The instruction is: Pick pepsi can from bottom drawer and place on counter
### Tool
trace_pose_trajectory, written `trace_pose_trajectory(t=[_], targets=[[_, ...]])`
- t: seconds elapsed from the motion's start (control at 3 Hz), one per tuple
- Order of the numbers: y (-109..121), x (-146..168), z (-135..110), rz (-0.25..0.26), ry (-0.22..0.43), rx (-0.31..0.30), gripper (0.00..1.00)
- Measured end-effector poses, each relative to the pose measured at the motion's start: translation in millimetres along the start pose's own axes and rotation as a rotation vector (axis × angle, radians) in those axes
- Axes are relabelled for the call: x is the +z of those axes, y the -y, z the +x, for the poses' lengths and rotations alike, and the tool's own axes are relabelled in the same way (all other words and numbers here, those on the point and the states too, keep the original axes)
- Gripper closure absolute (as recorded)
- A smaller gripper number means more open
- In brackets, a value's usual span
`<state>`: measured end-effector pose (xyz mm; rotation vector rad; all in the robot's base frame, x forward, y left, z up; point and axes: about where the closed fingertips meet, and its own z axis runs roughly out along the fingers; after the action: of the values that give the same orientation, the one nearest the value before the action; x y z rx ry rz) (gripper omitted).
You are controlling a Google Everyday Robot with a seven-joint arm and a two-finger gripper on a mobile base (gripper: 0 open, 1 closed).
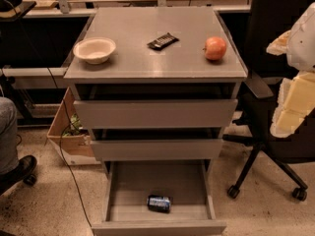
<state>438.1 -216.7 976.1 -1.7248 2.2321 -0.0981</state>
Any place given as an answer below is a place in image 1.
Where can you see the person leg in jeans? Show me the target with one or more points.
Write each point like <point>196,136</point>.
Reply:
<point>8,136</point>

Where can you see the blue pepsi can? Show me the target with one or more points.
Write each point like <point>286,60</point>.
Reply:
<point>159,203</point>

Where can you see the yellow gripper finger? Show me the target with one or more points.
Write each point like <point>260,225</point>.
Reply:
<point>298,94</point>
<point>285,123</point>

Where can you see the dark snack bar wrapper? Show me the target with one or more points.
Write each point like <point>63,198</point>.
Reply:
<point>162,42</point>

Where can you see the grey open bottom drawer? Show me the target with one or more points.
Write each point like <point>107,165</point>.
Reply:
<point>125,211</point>

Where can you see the cardboard box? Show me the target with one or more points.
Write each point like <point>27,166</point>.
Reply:
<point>65,134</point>

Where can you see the grey drawer cabinet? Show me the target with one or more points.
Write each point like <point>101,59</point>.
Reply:
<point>157,97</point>

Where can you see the grey middle drawer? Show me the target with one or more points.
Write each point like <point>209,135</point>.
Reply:
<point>156,149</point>

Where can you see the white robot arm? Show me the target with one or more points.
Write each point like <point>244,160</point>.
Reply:
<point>298,44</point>

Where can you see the black shoe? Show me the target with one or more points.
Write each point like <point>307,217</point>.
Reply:
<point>25,167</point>

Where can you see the black office chair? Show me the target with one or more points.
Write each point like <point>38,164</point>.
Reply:
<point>252,30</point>

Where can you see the red apple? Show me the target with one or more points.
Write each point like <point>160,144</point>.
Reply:
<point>215,48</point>

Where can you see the white paper bowl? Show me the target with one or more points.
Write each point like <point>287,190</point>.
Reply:
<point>94,50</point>

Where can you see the grey top drawer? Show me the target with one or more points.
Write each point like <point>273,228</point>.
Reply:
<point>148,114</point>

